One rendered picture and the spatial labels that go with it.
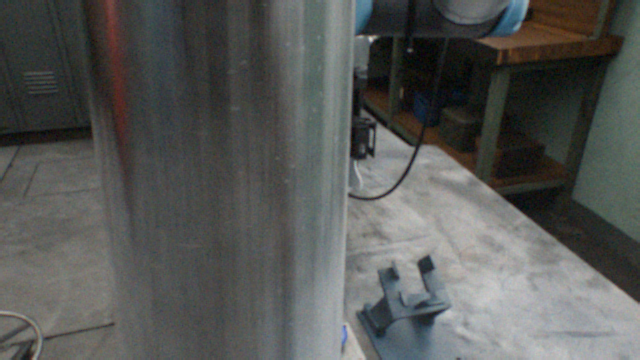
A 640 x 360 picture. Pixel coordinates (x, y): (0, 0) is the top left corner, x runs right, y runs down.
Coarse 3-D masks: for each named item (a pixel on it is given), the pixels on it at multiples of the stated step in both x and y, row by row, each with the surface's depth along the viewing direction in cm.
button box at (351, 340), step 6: (342, 324) 64; (348, 324) 64; (348, 330) 63; (348, 336) 62; (354, 336) 62; (348, 342) 61; (354, 342) 61; (342, 348) 60; (348, 348) 60; (354, 348) 60; (360, 348) 60; (342, 354) 59; (348, 354) 59; (354, 354) 59; (360, 354) 59
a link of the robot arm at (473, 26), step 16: (416, 0) 48; (432, 0) 46; (448, 0) 42; (464, 0) 39; (480, 0) 38; (496, 0) 38; (512, 0) 47; (416, 16) 48; (432, 16) 48; (448, 16) 45; (464, 16) 43; (480, 16) 43; (496, 16) 47; (512, 16) 47; (416, 32) 50; (432, 32) 50; (448, 32) 50; (464, 32) 49; (480, 32) 49; (496, 32) 49; (512, 32) 49
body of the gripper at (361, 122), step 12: (360, 72) 63; (360, 84) 62; (360, 96) 64; (360, 108) 65; (360, 120) 64; (372, 120) 65; (360, 132) 65; (360, 144) 66; (372, 144) 66; (360, 156) 67; (372, 156) 67
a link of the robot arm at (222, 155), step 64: (128, 0) 13; (192, 0) 12; (256, 0) 13; (320, 0) 14; (128, 64) 13; (192, 64) 13; (256, 64) 13; (320, 64) 14; (128, 128) 14; (192, 128) 13; (256, 128) 14; (320, 128) 15; (128, 192) 15; (192, 192) 14; (256, 192) 14; (320, 192) 15; (128, 256) 15; (192, 256) 14; (256, 256) 15; (320, 256) 16; (128, 320) 16; (192, 320) 15; (256, 320) 15; (320, 320) 17
